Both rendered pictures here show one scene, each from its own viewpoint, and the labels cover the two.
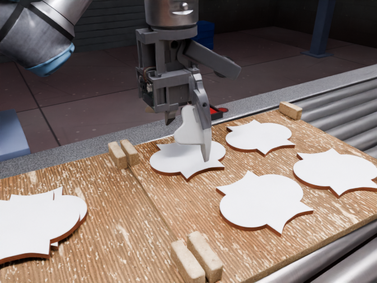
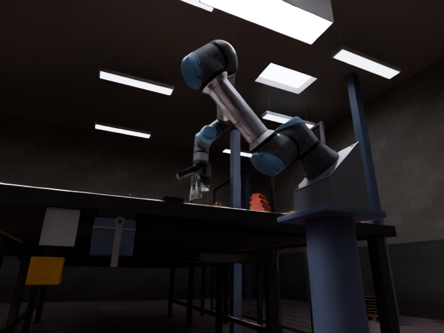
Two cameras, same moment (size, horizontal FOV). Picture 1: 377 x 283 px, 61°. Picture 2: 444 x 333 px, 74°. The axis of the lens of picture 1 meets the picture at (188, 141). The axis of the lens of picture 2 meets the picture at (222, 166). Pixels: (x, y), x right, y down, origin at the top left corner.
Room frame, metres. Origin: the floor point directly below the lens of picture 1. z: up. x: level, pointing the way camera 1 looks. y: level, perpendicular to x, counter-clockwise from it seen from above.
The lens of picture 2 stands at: (1.82, 0.32, 0.66)
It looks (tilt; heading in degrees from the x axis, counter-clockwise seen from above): 20 degrees up; 188
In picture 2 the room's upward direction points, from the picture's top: 1 degrees clockwise
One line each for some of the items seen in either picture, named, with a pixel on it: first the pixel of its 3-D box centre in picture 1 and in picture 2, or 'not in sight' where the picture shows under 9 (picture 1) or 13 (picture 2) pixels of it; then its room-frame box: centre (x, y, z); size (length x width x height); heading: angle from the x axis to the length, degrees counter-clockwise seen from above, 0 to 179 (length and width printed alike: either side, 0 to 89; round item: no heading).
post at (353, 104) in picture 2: not in sight; (369, 181); (-3.37, 2.15, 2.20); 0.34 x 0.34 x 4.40; 32
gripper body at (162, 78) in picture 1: (170, 67); (201, 174); (0.48, 0.03, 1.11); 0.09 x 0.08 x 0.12; 118
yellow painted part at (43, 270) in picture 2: not in sight; (51, 244); (0.94, -0.35, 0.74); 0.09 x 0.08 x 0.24; 122
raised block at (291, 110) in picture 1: (290, 110); not in sight; (0.68, -0.24, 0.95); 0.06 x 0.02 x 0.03; 28
